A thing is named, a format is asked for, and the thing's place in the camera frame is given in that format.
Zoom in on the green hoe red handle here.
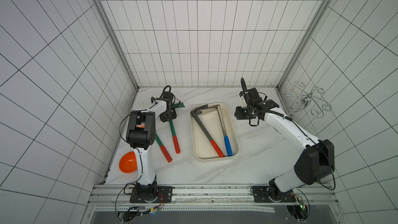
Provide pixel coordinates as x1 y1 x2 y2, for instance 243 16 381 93
155 134 173 163
169 100 184 154

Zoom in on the grey speckled hoe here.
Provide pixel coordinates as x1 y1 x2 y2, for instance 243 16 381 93
190 104 224 158

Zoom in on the cream plastic storage tray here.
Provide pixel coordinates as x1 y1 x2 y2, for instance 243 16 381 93
190 103 239 162

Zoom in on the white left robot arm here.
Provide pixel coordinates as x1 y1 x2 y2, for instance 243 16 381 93
125 85 177 200

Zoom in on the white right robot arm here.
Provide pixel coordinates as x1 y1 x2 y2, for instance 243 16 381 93
234 78 335 202

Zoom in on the chrome cup holder stand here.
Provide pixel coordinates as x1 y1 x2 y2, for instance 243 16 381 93
283 82 332 118

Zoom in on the orange plastic cup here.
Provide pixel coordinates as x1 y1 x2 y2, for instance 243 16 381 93
119 151 137 174

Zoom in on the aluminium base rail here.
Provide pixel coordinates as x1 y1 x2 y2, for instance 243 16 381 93
88 184 338 213

